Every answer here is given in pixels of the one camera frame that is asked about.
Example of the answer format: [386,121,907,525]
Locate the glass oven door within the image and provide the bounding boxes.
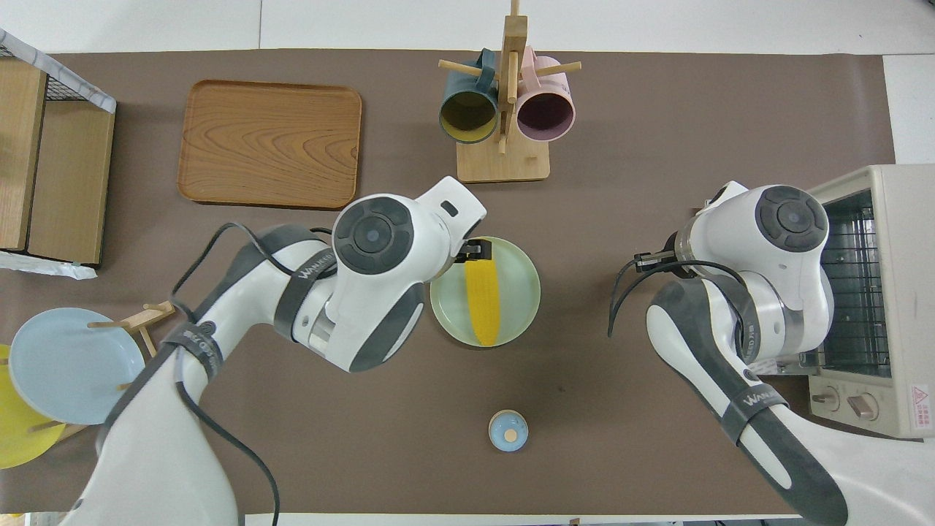
[760,352,823,377]

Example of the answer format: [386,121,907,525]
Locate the yellow corn cob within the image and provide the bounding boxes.
[465,257,502,347]

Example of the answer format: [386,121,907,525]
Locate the wooden plate rack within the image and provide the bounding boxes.
[29,301,178,439]

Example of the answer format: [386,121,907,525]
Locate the wooden mug rack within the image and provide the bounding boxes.
[438,0,583,183]

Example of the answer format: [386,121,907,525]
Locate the light blue plate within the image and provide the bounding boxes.
[9,308,146,426]

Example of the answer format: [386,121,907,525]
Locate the brown table mat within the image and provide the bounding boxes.
[0,50,896,516]

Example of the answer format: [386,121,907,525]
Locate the wire basket shelf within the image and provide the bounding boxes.
[0,58,115,265]

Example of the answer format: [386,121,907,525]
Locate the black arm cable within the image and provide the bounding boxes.
[608,251,746,338]
[172,223,333,526]

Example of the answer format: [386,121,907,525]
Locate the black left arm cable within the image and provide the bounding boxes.
[172,223,333,526]

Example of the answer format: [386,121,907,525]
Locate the dark teal mug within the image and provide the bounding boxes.
[438,49,501,145]

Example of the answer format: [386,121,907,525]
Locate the pale green plate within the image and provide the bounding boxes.
[430,236,542,348]

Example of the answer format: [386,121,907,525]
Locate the yellow plate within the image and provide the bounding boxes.
[0,343,66,470]

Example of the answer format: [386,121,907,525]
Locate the black wire basket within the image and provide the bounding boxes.
[0,44,110,107]

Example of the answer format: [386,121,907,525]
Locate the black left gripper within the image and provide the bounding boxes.
[451,240,493,265]

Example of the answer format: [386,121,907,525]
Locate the white checked cloth liner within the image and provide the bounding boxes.
[0,29,118,281]

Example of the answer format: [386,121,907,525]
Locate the pink mug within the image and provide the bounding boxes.
[516,47,577,142]

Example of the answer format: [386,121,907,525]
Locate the wooden serving tray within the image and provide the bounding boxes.
[178,79,363,210]

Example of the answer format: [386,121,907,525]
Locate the white toaster oven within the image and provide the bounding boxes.
[800,164,935,439]

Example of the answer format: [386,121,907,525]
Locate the blue call bell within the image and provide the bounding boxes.
[488,410,529,452]

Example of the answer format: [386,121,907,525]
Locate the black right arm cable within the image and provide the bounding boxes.
[608,251,746,338]

